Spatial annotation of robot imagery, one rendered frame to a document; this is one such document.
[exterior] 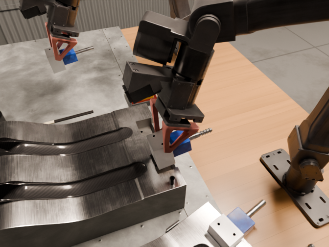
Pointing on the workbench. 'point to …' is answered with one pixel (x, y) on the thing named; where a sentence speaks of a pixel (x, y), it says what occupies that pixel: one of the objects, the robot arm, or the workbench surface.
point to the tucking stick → (69, 117)
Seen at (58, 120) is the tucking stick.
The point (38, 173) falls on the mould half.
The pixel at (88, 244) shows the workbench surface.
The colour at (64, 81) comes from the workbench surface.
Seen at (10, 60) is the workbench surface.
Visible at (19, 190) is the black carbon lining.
